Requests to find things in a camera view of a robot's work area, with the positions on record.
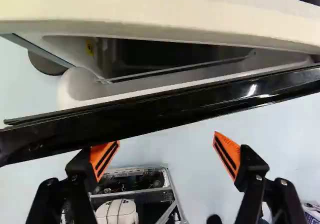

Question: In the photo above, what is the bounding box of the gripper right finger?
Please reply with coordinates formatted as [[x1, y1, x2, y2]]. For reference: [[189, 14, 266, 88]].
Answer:
[[212, 130, 309, 224]]

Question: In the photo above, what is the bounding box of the glossy black fridge door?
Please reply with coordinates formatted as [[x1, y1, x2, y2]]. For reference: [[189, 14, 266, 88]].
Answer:
[[0, 61, 320, 169]]

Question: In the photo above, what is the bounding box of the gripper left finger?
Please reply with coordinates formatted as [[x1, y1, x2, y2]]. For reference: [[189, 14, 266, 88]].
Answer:
[[24, 140, 121, 224]]

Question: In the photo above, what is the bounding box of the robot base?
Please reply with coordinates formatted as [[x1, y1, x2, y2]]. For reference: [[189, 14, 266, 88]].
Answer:
[[87, 162, 189, 224]]

